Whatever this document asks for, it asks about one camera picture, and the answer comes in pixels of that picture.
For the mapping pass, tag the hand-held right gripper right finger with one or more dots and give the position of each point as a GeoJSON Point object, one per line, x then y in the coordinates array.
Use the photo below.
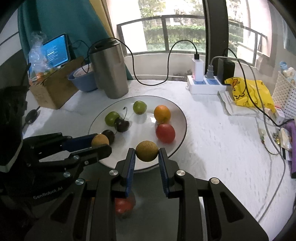
{"type": "Point", "coordinates": [163, 171]}

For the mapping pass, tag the teal curtain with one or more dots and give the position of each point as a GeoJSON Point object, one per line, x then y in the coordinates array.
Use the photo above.
{"type": "Point", "coordinates": [64, 18]}

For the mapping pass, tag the white folded cloth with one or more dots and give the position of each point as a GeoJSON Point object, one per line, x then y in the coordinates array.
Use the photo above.
{"type": "Point", "coordinates": [231, 105]}

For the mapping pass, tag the blue bowl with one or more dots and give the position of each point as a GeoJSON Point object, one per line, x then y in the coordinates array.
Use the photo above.
{"type": "Point", "coordinates": [83, 82]}

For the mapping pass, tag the grey round mat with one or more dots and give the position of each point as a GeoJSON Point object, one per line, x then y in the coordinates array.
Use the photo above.
{"type": "Point", "coordinates": [148, 208]}

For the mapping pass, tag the dark cherry with stem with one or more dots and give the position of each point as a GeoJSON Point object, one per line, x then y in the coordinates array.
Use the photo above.
{"type": "Point", "coordinates": [109, 135]}
{"type": "Point", "coordinates": [121, 125]}

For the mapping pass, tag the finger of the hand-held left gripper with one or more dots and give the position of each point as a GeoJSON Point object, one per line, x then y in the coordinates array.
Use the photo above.
{"type": "Point", "coordinates": [97, 153]}
{"type": "Point", "coordinates": [78, 141]}

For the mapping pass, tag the cardboard box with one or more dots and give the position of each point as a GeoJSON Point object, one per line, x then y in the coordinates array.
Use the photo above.
{"type": "Point", "coordinates": [55, 90]}

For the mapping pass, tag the dark window frame post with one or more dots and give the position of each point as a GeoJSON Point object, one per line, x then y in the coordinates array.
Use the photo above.
{"type": "Point", "coordinates": [215, 27]}

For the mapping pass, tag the black round object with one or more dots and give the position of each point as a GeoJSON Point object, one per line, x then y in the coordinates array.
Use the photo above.
{"type": "Point", "coordinates": [31, 117]}

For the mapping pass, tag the large orange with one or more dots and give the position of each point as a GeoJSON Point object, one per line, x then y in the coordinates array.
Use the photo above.
{"type": "Point", "coordinates": [162, 114]}

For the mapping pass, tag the clear plastic bag of oranges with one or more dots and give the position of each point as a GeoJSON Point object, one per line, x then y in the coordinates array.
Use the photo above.
{"type": "Point", "coordinates": [39, 60]}

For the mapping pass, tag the green citrus fruit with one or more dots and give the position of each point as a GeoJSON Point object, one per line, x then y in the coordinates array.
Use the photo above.
{"type": "Point", "coordinates": [111, 117]}

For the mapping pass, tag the yellow curtain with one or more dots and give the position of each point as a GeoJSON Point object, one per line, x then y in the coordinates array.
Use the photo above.
{"type": "Point", "coordinates": [99, 16]}

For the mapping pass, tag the black power adapter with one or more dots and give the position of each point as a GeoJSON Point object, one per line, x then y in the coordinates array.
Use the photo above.
{"type": "Point", "coordinates": [226, 70]}

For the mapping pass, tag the purple pouch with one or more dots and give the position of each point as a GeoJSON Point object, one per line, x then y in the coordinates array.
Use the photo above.
{"type": "Point", "coordinates": [291, 148]}

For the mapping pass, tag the small snack packet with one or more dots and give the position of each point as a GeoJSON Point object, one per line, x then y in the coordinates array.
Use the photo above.
{"type": "Point", "coordinates": [284, 139]}

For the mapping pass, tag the yellow brown longan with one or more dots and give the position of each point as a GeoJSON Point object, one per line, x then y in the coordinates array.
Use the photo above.
{"type": "Point", "coordinates": [100, 140]}
{"type": "Point", "coordinates": [147, 151]}

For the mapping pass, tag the stainless steel tumbler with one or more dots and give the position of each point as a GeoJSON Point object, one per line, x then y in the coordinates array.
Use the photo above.
{"type": "Point", "coordinates": [111, 74]}

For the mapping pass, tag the grey plug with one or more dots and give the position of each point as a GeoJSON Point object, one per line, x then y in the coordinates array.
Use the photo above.
{"type": "Point", "coordinates": [209, 71]}

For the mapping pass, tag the tablet with lit screen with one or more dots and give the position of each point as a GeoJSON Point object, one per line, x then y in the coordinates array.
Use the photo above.
{"type": "Point", "coordinates": [56, 49]}

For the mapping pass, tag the white perforated basket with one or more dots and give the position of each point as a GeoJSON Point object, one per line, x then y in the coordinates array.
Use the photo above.
{"type": "Point", "coordinates": [285, 97]}

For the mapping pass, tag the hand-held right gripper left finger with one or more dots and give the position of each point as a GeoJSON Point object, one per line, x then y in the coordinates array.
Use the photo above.
{"type": "Point", "coordinates": [130, 171]}

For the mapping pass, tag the small citrus fruit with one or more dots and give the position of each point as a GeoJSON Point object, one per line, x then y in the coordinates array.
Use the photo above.
{"type": "Point", "coordinates": [139, 107]}

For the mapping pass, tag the white power strip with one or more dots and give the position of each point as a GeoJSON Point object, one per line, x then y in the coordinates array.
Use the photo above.
{"type": "Point", "coordinates": [203, 87]}

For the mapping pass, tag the red green tomato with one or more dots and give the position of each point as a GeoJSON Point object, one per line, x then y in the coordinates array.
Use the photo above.
{"type": "Point", "coordinates": [123, 206]}

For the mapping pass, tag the white charger plug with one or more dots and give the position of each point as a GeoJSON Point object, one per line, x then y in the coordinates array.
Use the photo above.
{"type": "Point", "coordinates": [198, 69]}

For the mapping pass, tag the yellow printed plastic bag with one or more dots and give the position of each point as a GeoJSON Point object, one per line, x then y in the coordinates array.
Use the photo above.
{"type": "Point", "coordinates": [252, 95]}

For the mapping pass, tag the white plate with dark rim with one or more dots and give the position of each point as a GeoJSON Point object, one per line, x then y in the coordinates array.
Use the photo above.
{"type": "Point", "coordinates": [143, 129]}

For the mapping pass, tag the balcony railing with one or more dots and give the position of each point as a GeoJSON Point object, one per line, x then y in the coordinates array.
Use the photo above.
{"type": "Point", "coordinates": [161, 17]}

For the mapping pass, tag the small white box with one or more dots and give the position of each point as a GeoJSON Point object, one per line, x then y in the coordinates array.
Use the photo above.
{"type": "Point", "coordinates": [276, 115]}

